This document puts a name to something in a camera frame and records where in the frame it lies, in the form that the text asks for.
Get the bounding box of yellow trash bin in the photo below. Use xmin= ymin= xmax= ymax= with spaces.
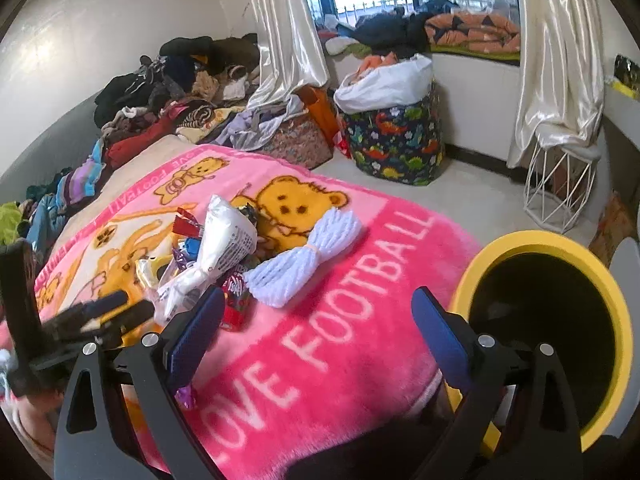
xmin=442 ymin=230 xmax=635 ymax=456

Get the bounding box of white desk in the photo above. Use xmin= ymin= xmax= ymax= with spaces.
xmin=600 ymin=77 xmax=640 ymax=171

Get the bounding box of green mat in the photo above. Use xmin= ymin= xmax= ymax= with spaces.
xmin=430 ymin=42 xmax=521 ymax=63

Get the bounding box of purple candy wrapper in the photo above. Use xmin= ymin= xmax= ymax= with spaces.
xmin=174 ymin=384 xmax=197 ymax=411

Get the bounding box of dinosaur print basket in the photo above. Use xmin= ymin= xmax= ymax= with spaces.
xmin=341 ymin=80 xmax=446 ymax=187

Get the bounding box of red snack wrapper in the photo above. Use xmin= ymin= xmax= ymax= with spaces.
xmin=217 ymin=272 xmax=253 ymax=333

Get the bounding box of white bag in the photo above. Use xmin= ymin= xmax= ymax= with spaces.
xmin=333 ymin=54 xmax=434 ymax=115

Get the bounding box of pile of clothes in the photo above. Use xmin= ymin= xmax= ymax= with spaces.
xmin=0 ymin=34 xmax=261 ymax=256

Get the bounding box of pink printed blanket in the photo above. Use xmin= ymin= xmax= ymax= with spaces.
xmin=0 ymin=144 xmax=483 ymax=480

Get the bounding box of orange garment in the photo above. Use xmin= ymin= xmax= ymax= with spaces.
xmin=349 ymin=52 xmax=401 ymax=83

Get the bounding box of beige bed sheet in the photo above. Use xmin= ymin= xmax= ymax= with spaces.
xmin=47 ymin=135 xmax=198 ymax=261

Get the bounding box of dark patterned packet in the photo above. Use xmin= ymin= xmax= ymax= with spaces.
xmin=612 ymin=54 xmax=640 ymax=86

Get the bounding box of red striped candy wrapper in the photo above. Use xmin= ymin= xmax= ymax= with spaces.
xmin=172 ymin=207 xmax=201 ymax=236

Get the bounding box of cream satin curtain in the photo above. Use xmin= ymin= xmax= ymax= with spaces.
xmin=240 ymin=0 xmax=328 ymax=110
xmin=506 ymin=0 xmax=607 ymax=170

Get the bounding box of clear yellow packet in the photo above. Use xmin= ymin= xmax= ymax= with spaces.
xmin=135 ymin=255 xmax=173 ymax=301

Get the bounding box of dark shiny wrapper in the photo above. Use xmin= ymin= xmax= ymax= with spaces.
xmin=235 ymin=202 xmax=261 ymax=226

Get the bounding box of floral fabric box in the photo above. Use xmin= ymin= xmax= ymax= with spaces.
xmin=252 ymin=112 xmax=335 ymax=171

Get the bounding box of white wire stool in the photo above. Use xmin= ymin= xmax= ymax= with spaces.
xmin=523 ymin=130 xmax=602 ymax=234

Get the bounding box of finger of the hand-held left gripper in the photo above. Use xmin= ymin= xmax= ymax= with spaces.
xmin=82 ymin=301 xmax=155 ymax=348
xmin=42 ymin=290 xmax=130 ymax=335

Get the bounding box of white foam net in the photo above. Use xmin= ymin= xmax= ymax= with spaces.
xmin=242 ymin=208 xmax=364 ymax=308

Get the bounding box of dark clothes heap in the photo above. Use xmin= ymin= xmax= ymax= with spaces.
xmin=337 ymin=10 xmax=433 ymax=56

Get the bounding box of person's left hand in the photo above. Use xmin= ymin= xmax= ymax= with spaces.
xmin=10 ymin=392 xmax=68 ymax=456

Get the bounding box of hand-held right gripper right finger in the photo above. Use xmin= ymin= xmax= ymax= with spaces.
xmin=411 ymin=286 xmax=586 ymax=480

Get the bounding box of orange bag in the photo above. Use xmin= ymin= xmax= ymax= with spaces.
xmin=299 ymin=85 xmax=346 ymax=150

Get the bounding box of orange patterned quilt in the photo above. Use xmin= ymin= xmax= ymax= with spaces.
xmin=425 ymin=10 xmax=522 ymax=56

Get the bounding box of white plastic packet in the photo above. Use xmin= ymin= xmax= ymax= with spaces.
xmin=155 ymin=194 xmax=258 ymax=326

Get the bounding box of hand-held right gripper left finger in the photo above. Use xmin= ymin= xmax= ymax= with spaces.
xmin=52 ymin=285 xmax=227 ymax=480

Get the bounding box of yellow flat item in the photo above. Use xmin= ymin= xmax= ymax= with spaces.
xmin=605 ymin=77 xmax=638 ymax=98

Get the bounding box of cardboard box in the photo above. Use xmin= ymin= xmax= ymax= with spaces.
xmin=589 ymin=191 xmax=640 ymax=267

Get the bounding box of white rounded furniture panel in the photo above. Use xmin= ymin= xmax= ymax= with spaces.
xmin=607 ymin=237 xmax=640 ymax=321

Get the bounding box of lavender cloth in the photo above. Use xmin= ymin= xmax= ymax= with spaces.
xmin=212 ymin=97 xmax=306 ymax=153

